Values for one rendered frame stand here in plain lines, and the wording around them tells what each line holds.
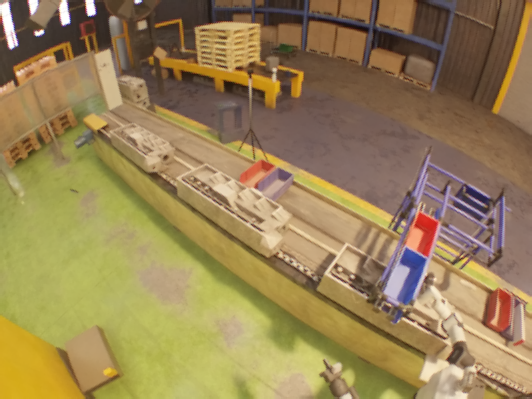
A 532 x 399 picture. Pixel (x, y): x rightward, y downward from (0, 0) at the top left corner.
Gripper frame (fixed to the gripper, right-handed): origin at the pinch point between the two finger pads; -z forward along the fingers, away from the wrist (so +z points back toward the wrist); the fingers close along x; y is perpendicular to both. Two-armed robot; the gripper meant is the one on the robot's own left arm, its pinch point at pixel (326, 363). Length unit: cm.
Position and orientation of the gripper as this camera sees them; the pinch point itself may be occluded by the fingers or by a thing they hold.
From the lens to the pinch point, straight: 141.2
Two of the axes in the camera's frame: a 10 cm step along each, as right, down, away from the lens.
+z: 3.5, 6.5, -6.7
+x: 9.2, -0.9, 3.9
